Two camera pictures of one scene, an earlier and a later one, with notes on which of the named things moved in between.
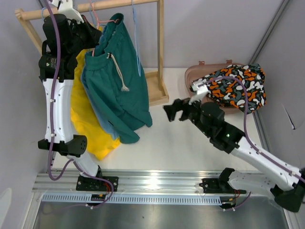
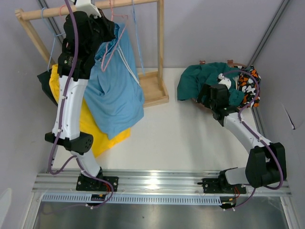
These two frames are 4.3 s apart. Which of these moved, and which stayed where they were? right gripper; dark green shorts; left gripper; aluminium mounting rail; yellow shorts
Moved: left gripper; right gripper; dark green shorts
Stayed: aluminium mounting rail; yellow shorts
